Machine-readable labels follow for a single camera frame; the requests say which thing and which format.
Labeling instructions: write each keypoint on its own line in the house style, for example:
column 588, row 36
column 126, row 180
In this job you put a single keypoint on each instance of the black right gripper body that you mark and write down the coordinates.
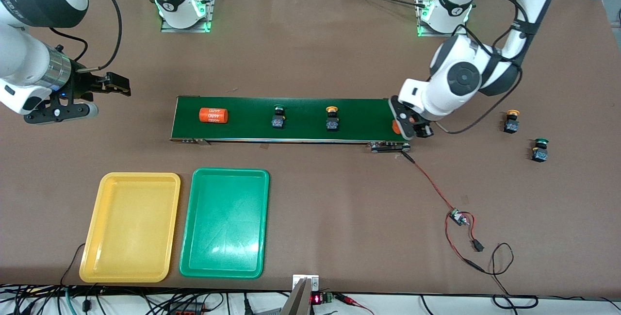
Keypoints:
column 81, row 83

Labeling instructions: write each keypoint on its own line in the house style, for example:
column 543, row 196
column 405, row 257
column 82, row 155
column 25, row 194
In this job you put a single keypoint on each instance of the orange 4680 battery cylinder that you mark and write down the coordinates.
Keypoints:
column 213, row 115
column 396, row 128

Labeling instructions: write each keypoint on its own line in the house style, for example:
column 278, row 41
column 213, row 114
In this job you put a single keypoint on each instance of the yellow push button switch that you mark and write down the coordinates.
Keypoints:
column 332, row 123
column 511, row 124

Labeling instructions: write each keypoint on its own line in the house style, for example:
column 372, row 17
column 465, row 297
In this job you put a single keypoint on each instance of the green push button switch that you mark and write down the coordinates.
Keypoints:
column 539, row 154
column 278, row 122

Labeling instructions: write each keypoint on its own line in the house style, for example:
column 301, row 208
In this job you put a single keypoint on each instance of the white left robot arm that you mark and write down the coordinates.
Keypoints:
column 461, row 79

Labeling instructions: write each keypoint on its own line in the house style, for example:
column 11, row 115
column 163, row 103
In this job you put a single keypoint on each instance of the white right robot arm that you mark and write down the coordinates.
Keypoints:
column 29, row 62

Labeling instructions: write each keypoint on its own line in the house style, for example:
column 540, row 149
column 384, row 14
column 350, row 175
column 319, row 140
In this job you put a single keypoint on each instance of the small speed controller board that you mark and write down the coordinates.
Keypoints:
column 456, row 217

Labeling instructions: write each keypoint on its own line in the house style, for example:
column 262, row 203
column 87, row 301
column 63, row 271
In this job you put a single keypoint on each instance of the green conveyor belt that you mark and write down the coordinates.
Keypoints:
column 310, row 130

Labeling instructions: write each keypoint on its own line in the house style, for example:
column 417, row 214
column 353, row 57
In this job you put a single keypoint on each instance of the yellow plastic tray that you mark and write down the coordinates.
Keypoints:
column 128, row 237

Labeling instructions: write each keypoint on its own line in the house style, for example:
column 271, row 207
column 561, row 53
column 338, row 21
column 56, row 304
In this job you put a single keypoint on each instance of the red clip lead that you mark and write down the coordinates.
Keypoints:
column 351, row 300

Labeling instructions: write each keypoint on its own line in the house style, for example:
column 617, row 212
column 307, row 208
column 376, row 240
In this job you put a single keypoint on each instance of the green plastic tray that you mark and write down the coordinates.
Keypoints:
column 223, row 237

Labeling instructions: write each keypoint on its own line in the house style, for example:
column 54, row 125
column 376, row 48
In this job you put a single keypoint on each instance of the red digit display module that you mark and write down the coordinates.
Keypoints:
column 316, row 299

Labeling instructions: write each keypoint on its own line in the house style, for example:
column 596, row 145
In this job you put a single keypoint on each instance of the orange power strip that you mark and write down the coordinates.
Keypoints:
column 187, row 311

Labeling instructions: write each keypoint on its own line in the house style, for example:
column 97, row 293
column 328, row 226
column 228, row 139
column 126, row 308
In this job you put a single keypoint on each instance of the grey metal camera mount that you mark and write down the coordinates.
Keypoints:
column 301, row 300

